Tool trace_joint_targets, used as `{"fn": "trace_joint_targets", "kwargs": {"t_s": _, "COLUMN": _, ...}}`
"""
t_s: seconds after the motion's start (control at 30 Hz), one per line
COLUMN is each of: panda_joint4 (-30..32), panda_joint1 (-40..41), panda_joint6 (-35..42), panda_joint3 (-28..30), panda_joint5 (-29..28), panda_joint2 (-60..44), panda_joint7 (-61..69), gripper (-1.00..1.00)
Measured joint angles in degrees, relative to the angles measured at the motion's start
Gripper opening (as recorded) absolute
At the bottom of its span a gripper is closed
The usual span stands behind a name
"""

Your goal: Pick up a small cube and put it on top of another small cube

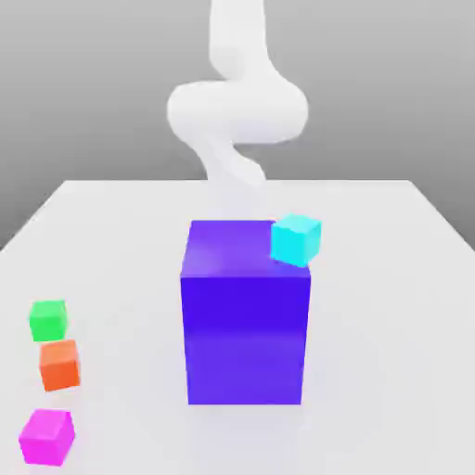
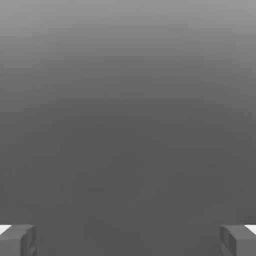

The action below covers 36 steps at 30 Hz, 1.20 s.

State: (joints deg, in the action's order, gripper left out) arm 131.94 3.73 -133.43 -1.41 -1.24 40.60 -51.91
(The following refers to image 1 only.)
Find small magenta cube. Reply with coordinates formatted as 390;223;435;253
18;408;76;468

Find small green cube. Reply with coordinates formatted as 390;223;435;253
28;299;70;343

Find small orange cube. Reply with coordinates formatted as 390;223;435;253
38;339;82;392

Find large purple box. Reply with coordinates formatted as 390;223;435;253
179;219;312;406

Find small cyan cube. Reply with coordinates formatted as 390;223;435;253
269;212;323;269

